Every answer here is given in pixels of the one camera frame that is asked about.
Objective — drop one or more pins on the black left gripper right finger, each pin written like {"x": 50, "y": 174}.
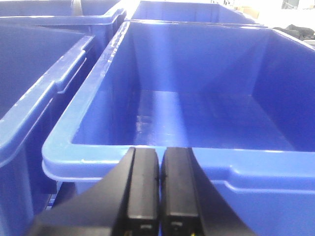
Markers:
{"x": 191, "y": 205}

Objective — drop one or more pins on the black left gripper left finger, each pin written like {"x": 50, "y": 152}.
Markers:
{"x": 124, "y": 203}

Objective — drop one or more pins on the blue target bin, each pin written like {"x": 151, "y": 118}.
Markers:
{"x": 242, "y": 98}

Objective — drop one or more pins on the blue bin behind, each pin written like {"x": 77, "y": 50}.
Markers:
{"x": 200, "y": 12}

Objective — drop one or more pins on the blue bin left neighbour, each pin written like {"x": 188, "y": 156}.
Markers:
{"x": 41, "y": 69}

